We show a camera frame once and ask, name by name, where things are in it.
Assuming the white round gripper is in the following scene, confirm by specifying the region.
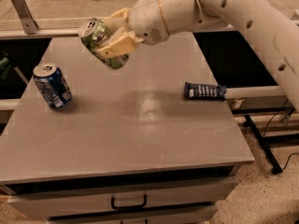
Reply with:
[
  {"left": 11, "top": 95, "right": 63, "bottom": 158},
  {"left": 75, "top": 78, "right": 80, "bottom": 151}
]
[{"left": 95, "top": 0, "right": 169, "bottom": 59}]

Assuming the green soda can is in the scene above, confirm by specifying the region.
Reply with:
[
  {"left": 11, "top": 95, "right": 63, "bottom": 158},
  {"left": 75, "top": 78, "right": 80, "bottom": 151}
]
[{"left": 78, "top": 18, "right": 129, "bottom": 70}]

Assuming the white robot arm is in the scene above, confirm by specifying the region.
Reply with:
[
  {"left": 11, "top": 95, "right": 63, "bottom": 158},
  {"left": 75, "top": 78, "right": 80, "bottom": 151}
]
[{"left": 95, "top": 0, "right": 299, "bottom": 110}]

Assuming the blue soda can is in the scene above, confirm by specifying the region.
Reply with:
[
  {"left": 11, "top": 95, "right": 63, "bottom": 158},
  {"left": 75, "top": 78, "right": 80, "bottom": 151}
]
[{"left": 34, "top": 63, "right": 72, "bottom": 109}]

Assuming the dark blue snack packet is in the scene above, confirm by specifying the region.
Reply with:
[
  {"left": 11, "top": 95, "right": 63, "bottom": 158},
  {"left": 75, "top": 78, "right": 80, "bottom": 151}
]
[{"left": 184, "top": 82, "right": 226, "bottom": 101}]

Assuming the grey upper drawer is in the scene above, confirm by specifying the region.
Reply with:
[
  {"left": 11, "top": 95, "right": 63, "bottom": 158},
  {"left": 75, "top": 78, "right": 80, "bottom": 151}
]
[{"left": 8, "top": 176, "right": 237, "bottom": 217}]

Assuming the grey drawer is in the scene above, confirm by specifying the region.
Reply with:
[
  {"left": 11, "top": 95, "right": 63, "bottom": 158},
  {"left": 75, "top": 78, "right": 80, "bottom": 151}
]
[
  {"left": 49, "top": 204, "right": 217, "bottom": 224},
  {"left": 8, "top": 176, "right": 237, "bottom": 217}
]

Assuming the grey lower drawer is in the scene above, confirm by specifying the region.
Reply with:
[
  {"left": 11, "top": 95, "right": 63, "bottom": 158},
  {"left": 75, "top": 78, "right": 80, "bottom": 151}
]
[{"left": 49, "top": 204, "right": 217, "bottom": 224}]

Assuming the black metal floor stand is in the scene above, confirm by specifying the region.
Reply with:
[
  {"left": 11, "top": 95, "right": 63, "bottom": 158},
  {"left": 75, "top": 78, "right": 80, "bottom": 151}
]
[{"left": 244, "top": 115, "right": 299, "bottom": 175}]

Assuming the left metal railing bracket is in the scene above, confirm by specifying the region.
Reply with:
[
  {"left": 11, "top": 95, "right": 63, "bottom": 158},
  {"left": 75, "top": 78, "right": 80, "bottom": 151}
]
[{"left": 10, "top": 0, "right": 38, "bottom": 35}]

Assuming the horizontal metal rail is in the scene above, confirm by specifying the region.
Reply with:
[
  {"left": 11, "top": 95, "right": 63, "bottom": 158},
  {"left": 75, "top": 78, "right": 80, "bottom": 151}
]
[{"left": 0, "top": 20, "right": 299, "bottom": 41}]

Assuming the black upper drawer handle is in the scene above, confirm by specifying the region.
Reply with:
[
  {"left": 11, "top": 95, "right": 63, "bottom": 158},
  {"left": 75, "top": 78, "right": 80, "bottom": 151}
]
[{"left": 110, "top": 194, "right": 148, "bottom": 210}]

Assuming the black floor cable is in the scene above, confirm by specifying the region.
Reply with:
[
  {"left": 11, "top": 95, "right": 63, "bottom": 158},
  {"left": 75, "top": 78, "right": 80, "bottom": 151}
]
[{"left": 281, "top": 152, "right": 299, "bottom": 170}]

